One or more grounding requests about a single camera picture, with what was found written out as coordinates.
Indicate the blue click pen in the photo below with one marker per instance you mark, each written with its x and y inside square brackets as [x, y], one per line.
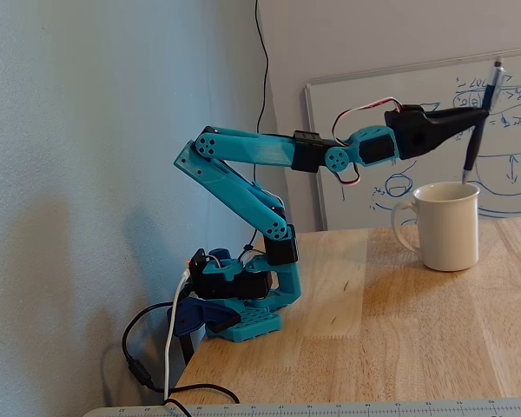
[475, 147]

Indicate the blue black bar clamp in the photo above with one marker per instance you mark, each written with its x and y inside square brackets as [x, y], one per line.
[191, 315]

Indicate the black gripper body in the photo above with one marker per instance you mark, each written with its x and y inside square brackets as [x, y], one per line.
[414, 135]

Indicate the grey gridded cutting mat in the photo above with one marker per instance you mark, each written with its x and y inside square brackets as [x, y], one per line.
[330, 409]

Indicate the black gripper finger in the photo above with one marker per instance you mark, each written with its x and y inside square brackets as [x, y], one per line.
[463, 135]
[449, 123]

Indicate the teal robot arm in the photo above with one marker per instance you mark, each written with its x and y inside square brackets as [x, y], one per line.
[252, 150]

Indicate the cream ceramic mug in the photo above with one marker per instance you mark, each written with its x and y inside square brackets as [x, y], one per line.
[449, 230]

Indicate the whiteboard with blue drawings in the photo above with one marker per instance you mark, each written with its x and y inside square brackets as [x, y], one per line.
[373, 87]

